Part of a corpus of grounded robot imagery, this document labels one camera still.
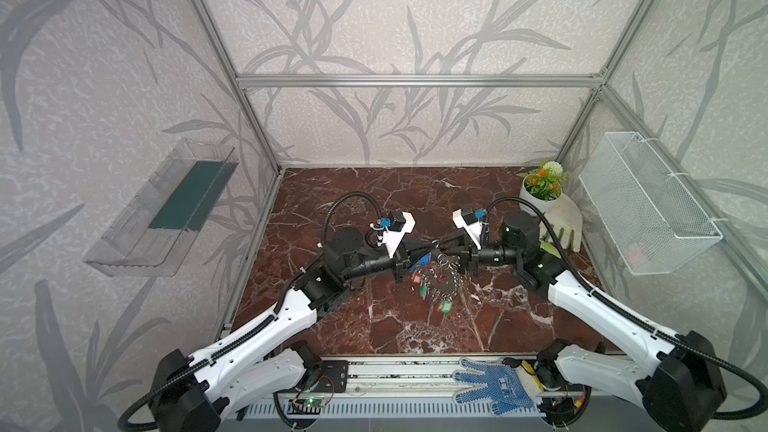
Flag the steel key ring disc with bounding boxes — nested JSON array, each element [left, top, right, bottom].
[[410, 250, 462, 314]]

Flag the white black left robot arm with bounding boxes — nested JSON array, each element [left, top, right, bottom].
[[117, 191, 438, 431]]

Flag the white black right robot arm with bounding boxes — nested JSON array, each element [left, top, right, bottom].
[[440, 198, 767, 431]]

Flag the white potted flower plant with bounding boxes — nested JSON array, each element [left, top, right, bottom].
[[519, 160, 569, 213]]

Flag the beige work glove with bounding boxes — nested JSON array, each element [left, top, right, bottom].
[[544, 194, 583, 253]]

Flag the blue dotted work glove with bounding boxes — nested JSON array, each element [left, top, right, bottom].
[[452, 358, 540, 417]]

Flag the green circuit board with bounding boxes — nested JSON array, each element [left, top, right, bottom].
[[289, 395, 332, 415]]

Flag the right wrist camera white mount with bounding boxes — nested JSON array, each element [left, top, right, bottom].
[[452, 208, 488, 250]]

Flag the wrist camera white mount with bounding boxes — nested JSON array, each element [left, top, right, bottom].
[[452, 208, 488, 250], [373, 211, 415, 258]]

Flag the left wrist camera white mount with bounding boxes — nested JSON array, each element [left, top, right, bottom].
[[373, 211, 415, 258]]

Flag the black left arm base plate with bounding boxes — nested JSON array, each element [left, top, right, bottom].
[[297, 360, 350, 393]]

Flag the white wire mesh basket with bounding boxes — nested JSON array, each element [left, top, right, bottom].
[[580, 132, 723, 276]]

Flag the clear plastic wall tray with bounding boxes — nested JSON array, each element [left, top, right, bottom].
[[84, 139, 239, 278]]

